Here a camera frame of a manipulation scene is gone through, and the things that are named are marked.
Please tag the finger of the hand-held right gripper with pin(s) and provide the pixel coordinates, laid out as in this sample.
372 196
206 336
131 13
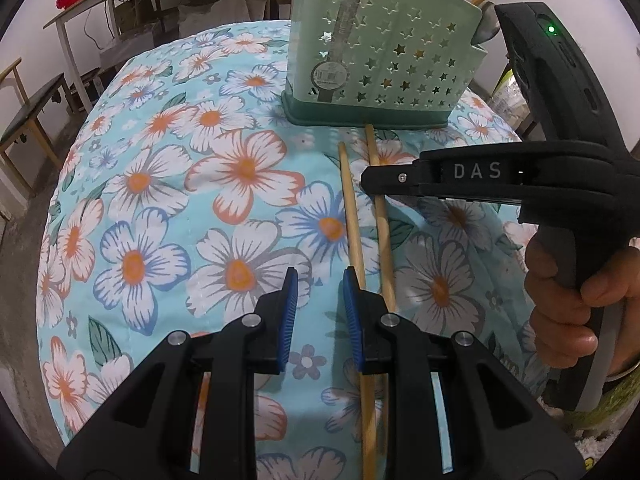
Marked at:
390 177

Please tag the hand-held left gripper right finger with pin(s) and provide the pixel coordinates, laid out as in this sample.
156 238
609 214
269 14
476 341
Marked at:
352 315

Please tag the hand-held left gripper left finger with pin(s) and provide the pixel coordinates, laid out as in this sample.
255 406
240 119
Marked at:
287 310

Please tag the green perforated utensil holder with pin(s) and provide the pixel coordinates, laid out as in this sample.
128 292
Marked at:
380 60

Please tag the metal spoon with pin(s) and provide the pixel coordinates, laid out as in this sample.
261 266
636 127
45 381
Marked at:
487 27

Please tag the person's right hand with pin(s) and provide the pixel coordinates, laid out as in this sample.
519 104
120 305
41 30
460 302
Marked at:
555 310

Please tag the green yellow rice bag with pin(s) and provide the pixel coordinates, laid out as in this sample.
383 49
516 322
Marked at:
510 95

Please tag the floral turquoise blanket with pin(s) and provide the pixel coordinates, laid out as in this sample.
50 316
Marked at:
200 200

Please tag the grey cushion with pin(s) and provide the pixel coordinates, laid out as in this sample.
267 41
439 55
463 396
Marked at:
215 15

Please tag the wooden chair dark seat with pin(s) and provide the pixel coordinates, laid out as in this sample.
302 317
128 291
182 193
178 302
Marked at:
30 110

